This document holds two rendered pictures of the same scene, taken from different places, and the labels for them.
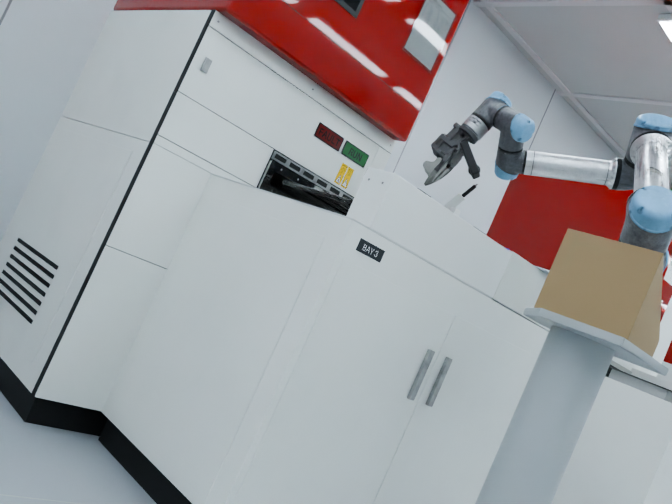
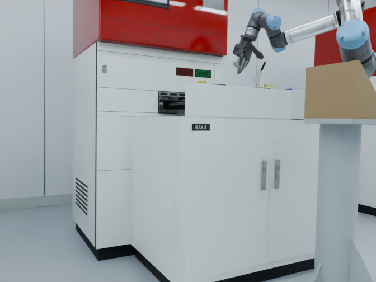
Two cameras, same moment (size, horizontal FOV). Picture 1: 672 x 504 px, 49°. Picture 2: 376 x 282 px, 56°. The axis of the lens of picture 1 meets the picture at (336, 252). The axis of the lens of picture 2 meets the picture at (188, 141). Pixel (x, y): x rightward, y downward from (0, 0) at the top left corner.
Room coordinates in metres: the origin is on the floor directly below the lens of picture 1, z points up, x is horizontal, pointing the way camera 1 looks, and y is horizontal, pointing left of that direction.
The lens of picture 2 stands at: (0.20, -0.39, 0.80)
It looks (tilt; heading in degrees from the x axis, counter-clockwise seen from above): 3 degrees down; 14
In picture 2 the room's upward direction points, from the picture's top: 1 degrees clockwise
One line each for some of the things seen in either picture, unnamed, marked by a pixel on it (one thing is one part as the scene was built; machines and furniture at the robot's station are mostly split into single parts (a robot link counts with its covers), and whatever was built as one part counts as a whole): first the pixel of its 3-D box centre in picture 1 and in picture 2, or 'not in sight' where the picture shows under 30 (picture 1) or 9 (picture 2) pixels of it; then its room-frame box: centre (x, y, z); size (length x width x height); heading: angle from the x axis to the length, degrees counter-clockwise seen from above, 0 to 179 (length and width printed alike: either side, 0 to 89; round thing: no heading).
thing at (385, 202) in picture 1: (435, 237); (240, 103); (1.88, -0.22, 0.89); 0.55 x 0.09 x 0.14; 133
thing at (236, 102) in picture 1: (289, 141); (164, 83); (2.23, 0.27, 1.02); 0.81 x 0.03 x 0.40; 133
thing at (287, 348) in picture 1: (332, 383); (231, 192); (2.17, -0.15, 0.41); 0.96 x 0.64 x 0.82; 133
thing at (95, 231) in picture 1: (155, 291); (142, 177); (2.48, 0.50, 0.41); 0.82 x 0.70 x 0.82; 133
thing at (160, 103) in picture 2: (314, 201); (191, 106); (2.34, 0.13, 0.89); 0.44 x 0.02 x 0.10; 133
